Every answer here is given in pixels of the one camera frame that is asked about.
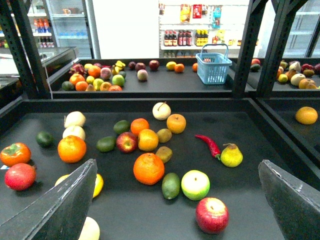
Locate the red yellow apple centre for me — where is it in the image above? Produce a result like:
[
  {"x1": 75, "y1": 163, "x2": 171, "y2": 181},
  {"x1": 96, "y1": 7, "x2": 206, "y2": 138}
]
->
[{"x1": 116, "y1": 131, "x2": 138, "y2": 154}]

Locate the red pomegranate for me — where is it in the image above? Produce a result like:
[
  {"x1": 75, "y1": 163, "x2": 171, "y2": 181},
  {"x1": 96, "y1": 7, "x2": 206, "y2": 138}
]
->
[{"x1": 4, "y1": 163, "x2": 37, "y2": 191}]

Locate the large orange left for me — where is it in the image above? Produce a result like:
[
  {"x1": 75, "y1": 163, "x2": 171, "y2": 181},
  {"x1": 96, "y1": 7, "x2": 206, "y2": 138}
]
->
[{"x1": 57, "y1": 135, "x2": 87, "y2": 164}]

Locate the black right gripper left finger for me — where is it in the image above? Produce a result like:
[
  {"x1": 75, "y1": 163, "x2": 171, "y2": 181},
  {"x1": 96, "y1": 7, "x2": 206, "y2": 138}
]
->
[{"x1": 0, "y1": 158, "x2": 98, "y2": 240}]

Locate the white pear upper left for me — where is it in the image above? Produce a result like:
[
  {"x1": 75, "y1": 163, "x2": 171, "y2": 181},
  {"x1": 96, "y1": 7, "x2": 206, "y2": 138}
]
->
[{"x1": 63, "y1": 111, "x2": 86, "y2": 128}]

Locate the green avocado upper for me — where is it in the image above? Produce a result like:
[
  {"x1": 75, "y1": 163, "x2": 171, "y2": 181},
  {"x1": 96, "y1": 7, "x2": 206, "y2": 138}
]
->
[{"x1": 113, "y1": 120, "x2": 131, "y2": 135}]

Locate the yellow orange fruit rear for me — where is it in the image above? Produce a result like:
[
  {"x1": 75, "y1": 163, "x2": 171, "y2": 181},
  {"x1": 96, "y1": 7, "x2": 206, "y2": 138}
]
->
[{"x1": 166, "y1": 61, "x2": 177, "y2": 71}]

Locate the green apple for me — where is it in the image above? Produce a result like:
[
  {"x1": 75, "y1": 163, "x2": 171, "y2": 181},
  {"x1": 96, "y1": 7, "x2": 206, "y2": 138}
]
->
[{"x1": 181, "y1": 169, "x2": 211, "y2": 201}]

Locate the small tangerine centre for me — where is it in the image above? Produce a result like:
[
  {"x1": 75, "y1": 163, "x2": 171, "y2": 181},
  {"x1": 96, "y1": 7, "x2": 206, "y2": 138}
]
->
[{"x1": 130, "y1": 118, "x2": 150, "y2": 136}]

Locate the orange beside red apple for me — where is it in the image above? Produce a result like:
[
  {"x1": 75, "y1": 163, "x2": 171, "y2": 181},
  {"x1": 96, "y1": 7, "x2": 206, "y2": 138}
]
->
[{"x1": 138, "y1": 129, "x2": 159, "y2": 152}]

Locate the red chili pepper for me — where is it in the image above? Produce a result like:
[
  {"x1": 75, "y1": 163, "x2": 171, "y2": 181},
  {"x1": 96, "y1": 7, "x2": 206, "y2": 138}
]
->
[{"x1": 195, "y1": 134, "x2": 221, "y2": 161}]

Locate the brown kiwi lower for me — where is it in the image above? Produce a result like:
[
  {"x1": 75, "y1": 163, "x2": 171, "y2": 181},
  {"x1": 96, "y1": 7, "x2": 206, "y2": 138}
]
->
[{"x1": 155, "y1": 146, "x2": 173, "y2": 164}]

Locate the golden round pear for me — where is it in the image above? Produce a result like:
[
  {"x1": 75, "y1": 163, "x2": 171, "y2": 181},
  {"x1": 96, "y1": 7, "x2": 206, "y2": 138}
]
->
[{"x1": 166, "y1": 113, "x2": 187, "y2": 134}]

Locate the brown kiwi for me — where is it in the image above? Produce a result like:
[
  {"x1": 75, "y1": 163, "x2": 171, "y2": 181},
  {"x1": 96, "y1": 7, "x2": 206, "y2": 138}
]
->
[
  {"x1": 155, "y1": 146, "x2": 173, "y2": 164},
  {"x1": 156, "y1": 128, "x2": 172, "y2": 143}
]

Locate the yellow lemon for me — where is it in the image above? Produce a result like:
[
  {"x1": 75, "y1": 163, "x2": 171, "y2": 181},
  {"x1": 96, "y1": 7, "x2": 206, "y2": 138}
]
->
[{"x1": 54, "y1": 173, "x2": 104, "y2": 198}]

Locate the large orange front centre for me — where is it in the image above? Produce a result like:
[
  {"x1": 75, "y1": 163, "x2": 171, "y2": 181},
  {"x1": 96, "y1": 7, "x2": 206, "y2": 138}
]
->
[{"x1": 133, "y1": 152, "x2": 165, "y2": 186}]

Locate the orange rear centre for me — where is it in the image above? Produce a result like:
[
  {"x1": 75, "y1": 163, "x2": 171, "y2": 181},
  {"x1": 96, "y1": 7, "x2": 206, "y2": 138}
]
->
[{"x1": 174, "y1": 63, "x2": 185, "y2": 73}]

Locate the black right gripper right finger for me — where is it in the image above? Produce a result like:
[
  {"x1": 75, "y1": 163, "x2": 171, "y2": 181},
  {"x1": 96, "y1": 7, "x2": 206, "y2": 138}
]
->
[{"x1": 258, "y1": 159, "x2": 320, "y2": 240}]

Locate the orange persimmon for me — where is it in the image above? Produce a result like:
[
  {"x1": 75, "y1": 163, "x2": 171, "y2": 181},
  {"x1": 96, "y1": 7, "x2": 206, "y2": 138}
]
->
[{"x1": 0, "y1": 142, "x2": 32, "y2": 167}]

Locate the yellow green pear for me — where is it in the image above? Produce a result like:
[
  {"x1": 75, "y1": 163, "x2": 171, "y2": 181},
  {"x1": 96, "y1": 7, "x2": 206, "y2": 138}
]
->
[{"x1": 220, "y1": 143, "x2": 243, "y2": 168}]

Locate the black shelf post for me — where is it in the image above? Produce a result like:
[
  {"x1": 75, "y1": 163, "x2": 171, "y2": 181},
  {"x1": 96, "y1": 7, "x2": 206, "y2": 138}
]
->
[
  {"x1": 0, "y1": 0, "x2": 51, "y2": 99},
  {"x1": 232, "y1": 0, "x2": 267, "y2": 98}
]

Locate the large orange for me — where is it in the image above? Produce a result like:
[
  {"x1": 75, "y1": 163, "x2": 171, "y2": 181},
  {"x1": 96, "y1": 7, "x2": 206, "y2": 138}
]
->
[
  {"x1": 133, "y1": 152, "x2": 165, "y2": 186},
  {"x1": 57, "y1": 135, "x2": 87, "y2": 164}
]

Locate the pale apple bottom edge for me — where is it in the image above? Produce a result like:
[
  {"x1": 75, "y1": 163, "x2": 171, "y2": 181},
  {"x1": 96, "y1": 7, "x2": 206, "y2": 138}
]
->
[{"x1": 78, "y1": 216, "x2": 100, "y2": 240}]

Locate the green avocado middle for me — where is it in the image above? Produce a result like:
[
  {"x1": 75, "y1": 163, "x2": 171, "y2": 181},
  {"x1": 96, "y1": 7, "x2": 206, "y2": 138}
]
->
[{"x1": 96, "y1": 136, "x2": 116, "y2": 153}]

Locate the brown kiwi upper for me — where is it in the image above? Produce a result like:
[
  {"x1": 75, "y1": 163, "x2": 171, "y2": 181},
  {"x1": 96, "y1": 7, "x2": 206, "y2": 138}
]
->
[{"x1": 156, "y1": 128, "x2": 172, "y2": 143}]

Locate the black shelf post left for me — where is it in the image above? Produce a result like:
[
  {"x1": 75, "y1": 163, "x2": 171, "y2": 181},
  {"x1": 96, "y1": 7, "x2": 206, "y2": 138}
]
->
[{"x1": 0, "y1": 0, "x2": 51, "y2": 99}]

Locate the dark green lime left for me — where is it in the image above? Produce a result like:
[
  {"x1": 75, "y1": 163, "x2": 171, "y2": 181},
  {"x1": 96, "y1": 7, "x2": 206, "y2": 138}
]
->
[{"x1": 35, "y1": 131, "x2": 54, "y2": 148}]

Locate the orange on right tray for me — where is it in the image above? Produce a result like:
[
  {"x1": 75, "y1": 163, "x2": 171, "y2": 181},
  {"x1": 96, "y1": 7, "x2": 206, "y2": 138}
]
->
[{"x1": 295, "y1": 106, "x2": 318, "y2": 125}]

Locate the orange beside small basket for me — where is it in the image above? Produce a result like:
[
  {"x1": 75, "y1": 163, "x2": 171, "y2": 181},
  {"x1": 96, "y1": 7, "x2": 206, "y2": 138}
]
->
[{"x1": 192, "y1": 63, "x2": 198, "y2": 73}]

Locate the dark red apple rear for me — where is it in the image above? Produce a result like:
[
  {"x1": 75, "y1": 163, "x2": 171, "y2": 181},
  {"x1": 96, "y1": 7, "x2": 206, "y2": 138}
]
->
[{"x1": 148, "y1": 60, "x2": 160, "y2": 72}]

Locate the small blue basket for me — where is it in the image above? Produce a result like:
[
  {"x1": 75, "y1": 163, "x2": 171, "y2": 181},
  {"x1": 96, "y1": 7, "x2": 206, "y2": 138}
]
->
[{"x1": 195, "y1": 43, "x2": 232, "y2": 85}]

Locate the red apple front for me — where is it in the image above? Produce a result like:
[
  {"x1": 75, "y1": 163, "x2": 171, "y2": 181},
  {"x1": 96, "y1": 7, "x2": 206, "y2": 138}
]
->
[{"x1": 195, "y1": 197, "x2": 229, "y2": 234}]

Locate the white goods shelf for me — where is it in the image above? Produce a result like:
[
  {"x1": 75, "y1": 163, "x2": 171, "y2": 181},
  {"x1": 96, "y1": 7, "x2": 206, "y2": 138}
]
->
[{"x1": 158, "y1": 0, "x2": 249, "y2": 58}]

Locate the black shelf post right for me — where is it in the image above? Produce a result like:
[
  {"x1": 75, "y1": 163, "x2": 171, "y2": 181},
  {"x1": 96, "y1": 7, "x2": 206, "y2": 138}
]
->
[{"x1": 232, "y1": 0, "x2": 267, "y2": 98}]

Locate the white pear lower left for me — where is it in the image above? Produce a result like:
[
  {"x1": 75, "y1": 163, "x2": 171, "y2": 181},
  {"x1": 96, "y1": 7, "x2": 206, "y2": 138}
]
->
[{"x1": 62, "y1": 125, "x2": 86, "y2": 141}]

